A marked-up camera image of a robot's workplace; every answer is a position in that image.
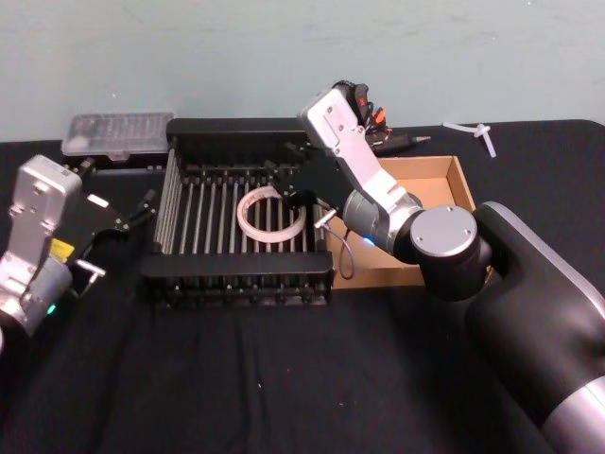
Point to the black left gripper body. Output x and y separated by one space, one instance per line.
92 220

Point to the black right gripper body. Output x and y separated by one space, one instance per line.
323 179

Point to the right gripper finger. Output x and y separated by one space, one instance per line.
281 179
298 150

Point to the roll of white tape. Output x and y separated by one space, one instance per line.
246 222

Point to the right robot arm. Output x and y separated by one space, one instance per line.
520 307

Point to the clear plastic case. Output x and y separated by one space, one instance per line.
118 132

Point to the shallow brown cardboard tray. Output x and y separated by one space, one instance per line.
425 175

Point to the black rack with steel bars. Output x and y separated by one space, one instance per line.
236 272

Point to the white three-armed plastic piece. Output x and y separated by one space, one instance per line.
484 137

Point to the black table cloth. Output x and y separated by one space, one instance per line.
189 378

